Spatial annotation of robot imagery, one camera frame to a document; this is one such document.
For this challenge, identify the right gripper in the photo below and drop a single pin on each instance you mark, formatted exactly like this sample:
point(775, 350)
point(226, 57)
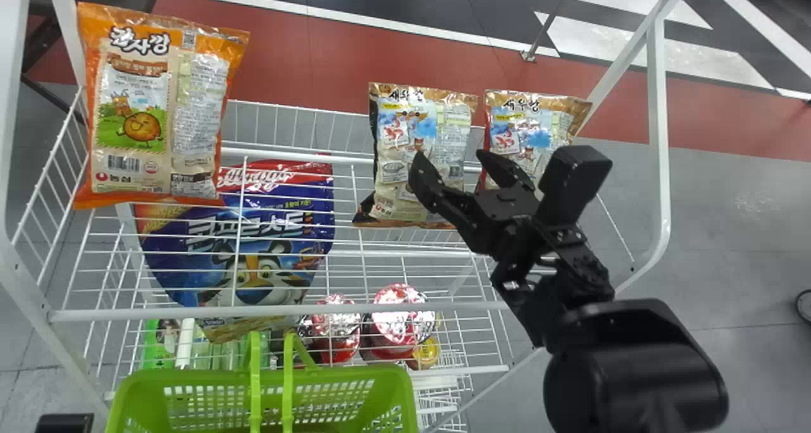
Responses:
point(500, 220)

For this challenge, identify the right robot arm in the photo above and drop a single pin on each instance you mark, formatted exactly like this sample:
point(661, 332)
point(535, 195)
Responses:
point(633, 369)

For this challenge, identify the brown snack packet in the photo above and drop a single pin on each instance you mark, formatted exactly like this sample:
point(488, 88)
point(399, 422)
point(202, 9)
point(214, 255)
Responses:
point(526, 122)
point(412, 135)

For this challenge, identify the red noodle cup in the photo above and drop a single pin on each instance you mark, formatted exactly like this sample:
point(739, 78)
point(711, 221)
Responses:
point(399, 322)
point(336, 331)

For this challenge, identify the yellow can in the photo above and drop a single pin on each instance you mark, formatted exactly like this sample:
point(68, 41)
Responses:
point(426, 354)

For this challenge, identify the blue cereal bag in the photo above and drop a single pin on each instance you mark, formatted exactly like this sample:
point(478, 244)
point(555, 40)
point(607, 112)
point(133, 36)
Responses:
point(253, 230)

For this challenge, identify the green basket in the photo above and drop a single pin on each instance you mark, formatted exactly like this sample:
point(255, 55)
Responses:
point(266, 401)

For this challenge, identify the orange snack packet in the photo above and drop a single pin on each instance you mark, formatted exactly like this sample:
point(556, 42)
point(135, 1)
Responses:
point(152, 103)

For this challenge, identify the green bottle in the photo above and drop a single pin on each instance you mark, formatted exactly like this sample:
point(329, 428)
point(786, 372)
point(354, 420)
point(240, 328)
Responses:
point(155, 347)

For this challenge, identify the black side table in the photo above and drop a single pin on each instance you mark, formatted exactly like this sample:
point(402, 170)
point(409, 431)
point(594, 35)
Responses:
point(44, 33)

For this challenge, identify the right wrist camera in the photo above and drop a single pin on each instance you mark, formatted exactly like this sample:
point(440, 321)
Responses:
point(573, 179)

